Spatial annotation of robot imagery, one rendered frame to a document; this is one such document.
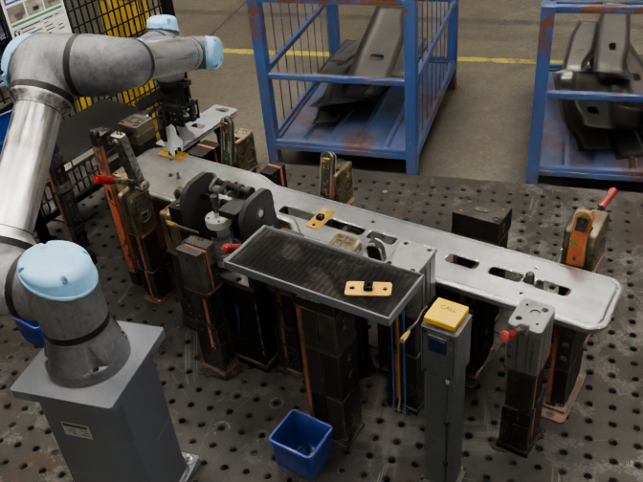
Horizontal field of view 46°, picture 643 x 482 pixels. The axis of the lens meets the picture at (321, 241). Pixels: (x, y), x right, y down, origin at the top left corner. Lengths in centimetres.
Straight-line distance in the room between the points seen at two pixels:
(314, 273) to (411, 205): 105
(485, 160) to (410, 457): 258
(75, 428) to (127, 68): 66
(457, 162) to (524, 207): 164
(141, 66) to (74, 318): 49
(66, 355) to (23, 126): 42
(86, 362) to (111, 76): 52
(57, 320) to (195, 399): 63
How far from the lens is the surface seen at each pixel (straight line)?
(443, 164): 403
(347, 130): 405
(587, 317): 160
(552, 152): 384
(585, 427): 180
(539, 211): 243
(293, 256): 148
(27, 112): 148
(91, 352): 138
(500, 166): 402
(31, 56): 151
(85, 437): 148
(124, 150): 193
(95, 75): 145
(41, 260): 133
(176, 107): 198
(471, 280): 166
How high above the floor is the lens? 205
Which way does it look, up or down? 36 degrees down
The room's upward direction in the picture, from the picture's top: 6 degrees counter-clockwise
